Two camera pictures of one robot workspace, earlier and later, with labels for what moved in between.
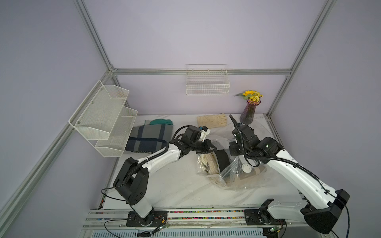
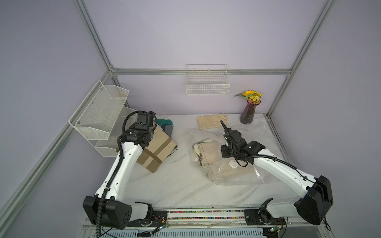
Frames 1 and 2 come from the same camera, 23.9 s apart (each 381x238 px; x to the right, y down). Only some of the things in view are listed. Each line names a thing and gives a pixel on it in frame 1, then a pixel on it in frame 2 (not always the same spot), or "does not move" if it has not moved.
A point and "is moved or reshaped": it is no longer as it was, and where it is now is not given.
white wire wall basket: (207, 79) does not move
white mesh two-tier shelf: (104, 119) does not move
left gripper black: (207, 144) → (133, 129)
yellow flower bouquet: (252, 97) does not move
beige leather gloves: (211, 121) does not move
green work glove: (161, 121) does not move
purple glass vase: (247, 114) does not move
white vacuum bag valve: (246, 168) → (233, 163)
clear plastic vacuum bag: (231, 172) is moved or reshaped
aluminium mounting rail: (98, 218) does not move
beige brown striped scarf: (256, 170) → (153, 156)
